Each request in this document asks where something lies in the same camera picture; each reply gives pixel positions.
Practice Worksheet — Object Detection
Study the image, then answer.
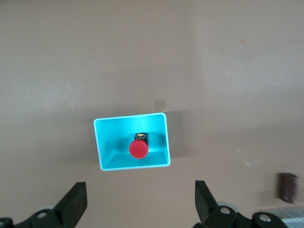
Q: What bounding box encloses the clear tape square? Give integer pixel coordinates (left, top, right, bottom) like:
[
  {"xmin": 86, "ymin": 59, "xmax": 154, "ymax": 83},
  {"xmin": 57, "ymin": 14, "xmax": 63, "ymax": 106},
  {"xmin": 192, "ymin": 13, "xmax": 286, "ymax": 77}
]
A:
[{"xmin": 153, "ymin": 99, "xmax": 167, "ymax": 112}]

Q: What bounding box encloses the grey metal rail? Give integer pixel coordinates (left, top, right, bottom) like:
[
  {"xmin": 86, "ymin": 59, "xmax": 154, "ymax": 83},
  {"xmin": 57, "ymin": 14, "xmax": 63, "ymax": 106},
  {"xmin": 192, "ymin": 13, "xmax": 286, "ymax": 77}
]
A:
[{"xmin": 258, "ymin": 206, "xmax": 304, "ymax": 228}]

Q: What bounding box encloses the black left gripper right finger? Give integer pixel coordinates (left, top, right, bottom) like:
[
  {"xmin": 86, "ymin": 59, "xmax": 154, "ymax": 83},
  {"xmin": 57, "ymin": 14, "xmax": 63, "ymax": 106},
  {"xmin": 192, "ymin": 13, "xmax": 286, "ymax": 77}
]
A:
[{"xmin": 192, "ymin": 180, "xmax": 288, "ymax": 228}]

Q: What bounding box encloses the dark brown cylinder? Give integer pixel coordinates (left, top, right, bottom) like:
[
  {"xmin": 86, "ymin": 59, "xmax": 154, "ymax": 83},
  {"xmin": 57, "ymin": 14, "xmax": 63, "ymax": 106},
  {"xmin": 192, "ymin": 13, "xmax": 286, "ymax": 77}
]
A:
[{"xmin": 277, "ymin": 172, "xmax": 300, "ymax": 204}]

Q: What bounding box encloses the turquoise plastic box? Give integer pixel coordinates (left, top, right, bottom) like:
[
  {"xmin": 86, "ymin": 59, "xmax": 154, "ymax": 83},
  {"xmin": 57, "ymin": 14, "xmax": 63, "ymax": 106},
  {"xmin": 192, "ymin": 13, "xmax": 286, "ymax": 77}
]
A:
[{"xmin": 93, "ymin": 113, "xmax": 171, "ymax": 172}]

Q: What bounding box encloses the red mushroom push button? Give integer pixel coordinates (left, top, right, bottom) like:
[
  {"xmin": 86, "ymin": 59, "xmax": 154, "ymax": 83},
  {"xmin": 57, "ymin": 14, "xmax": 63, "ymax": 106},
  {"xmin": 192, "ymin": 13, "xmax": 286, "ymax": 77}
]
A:
[{"xmin": 128, "ymin": 132, "xmax": 150, "ymax": 160}]

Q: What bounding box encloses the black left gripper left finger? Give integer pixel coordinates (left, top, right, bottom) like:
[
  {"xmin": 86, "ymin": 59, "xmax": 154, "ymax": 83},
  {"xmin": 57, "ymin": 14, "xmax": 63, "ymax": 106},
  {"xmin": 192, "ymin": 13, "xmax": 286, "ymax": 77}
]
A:
[{"xmin": 0, "ymin": 181, "xmax": 88, "ymax": 228}]

